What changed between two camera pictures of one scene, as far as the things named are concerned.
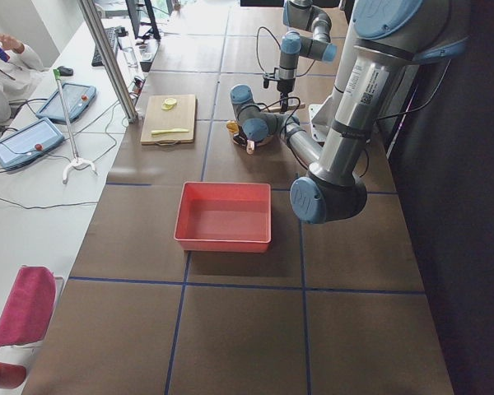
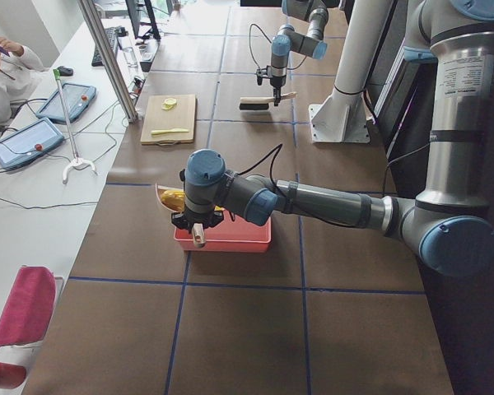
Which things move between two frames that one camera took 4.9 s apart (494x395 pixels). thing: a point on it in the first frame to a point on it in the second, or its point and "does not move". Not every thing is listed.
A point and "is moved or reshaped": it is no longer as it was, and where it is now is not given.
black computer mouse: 65,72 does not move
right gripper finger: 286,100 to 277,95
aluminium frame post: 109,59 does not move
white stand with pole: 77,160 does not move
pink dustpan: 258,149 to 172,197
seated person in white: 11,70 does not move
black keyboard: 110,34 does not move
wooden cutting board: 169,119 does not move
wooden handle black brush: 285,106 is moved or reshaped
